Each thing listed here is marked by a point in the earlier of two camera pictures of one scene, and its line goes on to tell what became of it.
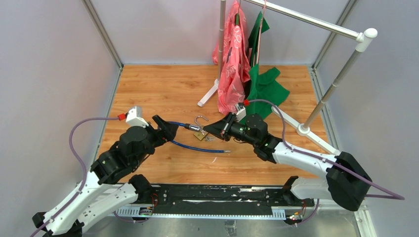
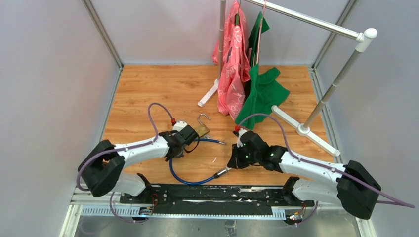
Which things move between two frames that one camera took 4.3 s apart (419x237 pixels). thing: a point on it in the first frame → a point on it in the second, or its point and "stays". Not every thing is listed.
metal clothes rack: [364, 39] stays
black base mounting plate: [180, 199] stays
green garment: [264, 88] stays
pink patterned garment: [236, 70] stays
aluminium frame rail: [105, 37] stays
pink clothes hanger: [261, 26] stays
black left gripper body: [155, 138] → [181, 154]
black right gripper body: [233, 128] → [243, 158]
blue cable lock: [193, 128] → [216, 175]
